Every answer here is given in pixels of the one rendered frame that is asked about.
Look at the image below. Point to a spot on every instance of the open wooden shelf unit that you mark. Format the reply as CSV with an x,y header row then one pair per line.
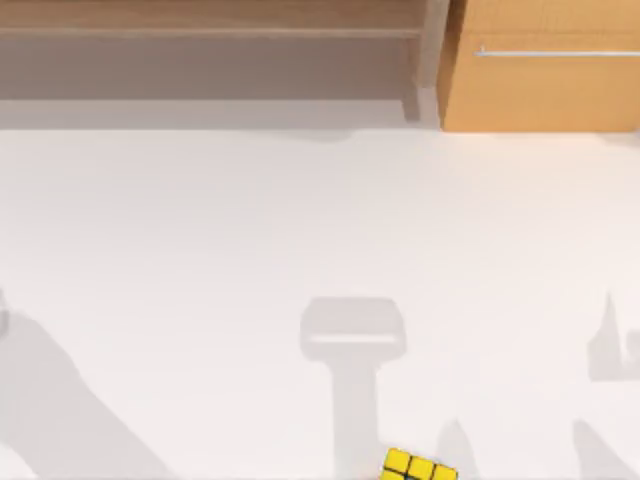
x,y
210,30

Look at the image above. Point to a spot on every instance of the yellow puzzle cube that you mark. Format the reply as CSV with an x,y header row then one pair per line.
x,y
419,466

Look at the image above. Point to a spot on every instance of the wooden cupboard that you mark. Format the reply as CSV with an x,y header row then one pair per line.
x,y
540,95

